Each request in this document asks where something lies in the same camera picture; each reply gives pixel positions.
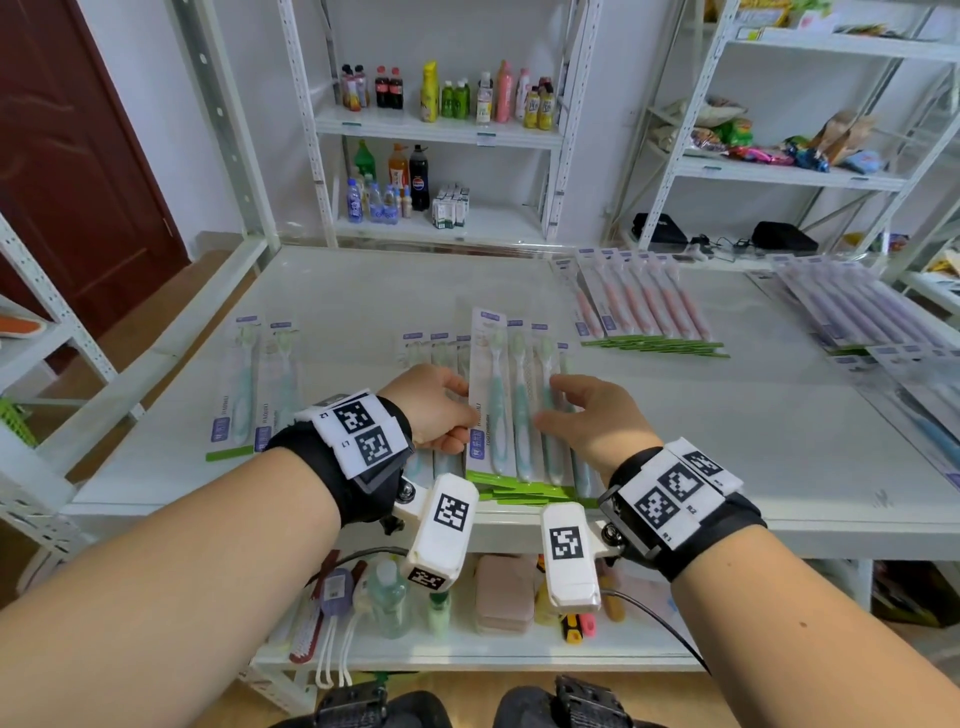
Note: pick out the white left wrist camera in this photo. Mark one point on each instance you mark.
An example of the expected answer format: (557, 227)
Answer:
(442, 540)

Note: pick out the red-brown wooden door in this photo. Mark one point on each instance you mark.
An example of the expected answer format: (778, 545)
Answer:
(75, 150)

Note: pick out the yellow snack packet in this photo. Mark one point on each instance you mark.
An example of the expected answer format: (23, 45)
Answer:
(765, 15)

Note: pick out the cluster of small white cartons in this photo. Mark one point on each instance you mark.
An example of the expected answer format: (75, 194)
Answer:
(448, 210)

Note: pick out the person's right hand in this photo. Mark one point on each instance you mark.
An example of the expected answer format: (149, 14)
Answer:
(607, 427)

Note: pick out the white goods rack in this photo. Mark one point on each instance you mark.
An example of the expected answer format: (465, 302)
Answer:
(930, 289)

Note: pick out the white stationery rack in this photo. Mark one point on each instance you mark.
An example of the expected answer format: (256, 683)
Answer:
(30, 352)

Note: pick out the clear plastic bottle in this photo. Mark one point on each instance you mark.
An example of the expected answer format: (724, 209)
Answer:
(388, 604)

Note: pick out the person's right forearm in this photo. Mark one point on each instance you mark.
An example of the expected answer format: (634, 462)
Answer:
(810, 637)

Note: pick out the yellow and orange shoes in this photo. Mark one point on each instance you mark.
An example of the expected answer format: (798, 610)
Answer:
(19, 326)

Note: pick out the line of blue toothbrush packets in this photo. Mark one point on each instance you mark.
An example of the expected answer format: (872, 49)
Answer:
(922, 405)

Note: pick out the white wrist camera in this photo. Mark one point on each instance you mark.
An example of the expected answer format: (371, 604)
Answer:
(442, 540)
(570, 570)

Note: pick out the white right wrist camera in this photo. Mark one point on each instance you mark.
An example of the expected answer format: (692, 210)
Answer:
(570, 570)

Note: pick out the person's left forearm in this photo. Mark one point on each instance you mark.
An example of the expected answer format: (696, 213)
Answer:
(165, 592)

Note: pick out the green toothbrush packet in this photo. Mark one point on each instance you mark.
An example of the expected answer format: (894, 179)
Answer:
(240, 375)
(281, 375)
(491, 352)

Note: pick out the cluster of water and soda bottles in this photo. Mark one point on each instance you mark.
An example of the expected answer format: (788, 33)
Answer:
(420, 180)

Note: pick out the yellow plastic bottle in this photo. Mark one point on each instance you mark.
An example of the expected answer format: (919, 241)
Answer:
(546, 611)

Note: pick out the person's left hand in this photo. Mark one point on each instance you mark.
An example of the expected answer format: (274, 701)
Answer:
(431, 409)

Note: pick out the pink plastic scraper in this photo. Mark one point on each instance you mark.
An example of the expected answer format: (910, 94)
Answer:
(589, 626)

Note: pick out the pile of large food bags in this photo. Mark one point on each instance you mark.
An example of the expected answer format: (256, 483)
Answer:
(949, 266)

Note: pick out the green plastic basket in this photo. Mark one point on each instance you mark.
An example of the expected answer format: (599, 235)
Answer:
(15, 424)

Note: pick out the pile of snack packets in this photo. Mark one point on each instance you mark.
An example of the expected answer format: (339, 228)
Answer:
(739, 135)

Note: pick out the small black box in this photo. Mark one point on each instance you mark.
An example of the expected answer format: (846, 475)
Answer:
(784, 236)

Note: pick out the line of pink toothbrush packets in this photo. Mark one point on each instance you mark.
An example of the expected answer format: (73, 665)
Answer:
(645, 300)

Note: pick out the small green bottle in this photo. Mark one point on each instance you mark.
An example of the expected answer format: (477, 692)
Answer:
(439, 616)

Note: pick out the white snack shelving unit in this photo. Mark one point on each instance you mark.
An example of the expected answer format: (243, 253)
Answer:
(787, 174)

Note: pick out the row of purple toothbrush packets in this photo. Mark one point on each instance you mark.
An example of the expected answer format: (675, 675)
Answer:
(862, 307)

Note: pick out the stack of pink cloths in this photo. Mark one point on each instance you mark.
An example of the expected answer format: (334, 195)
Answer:
(504, 596)

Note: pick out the white drinks shelving unit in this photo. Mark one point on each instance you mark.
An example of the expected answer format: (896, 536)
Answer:
(442, 131)

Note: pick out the white metal shelf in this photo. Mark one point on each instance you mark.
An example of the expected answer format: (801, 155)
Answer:
(375, 300)

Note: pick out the black pouch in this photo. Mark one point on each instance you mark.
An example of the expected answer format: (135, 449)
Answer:
(660, 229)

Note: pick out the line of green toothbrush packets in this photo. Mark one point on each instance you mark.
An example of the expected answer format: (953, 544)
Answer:
(525, 360)

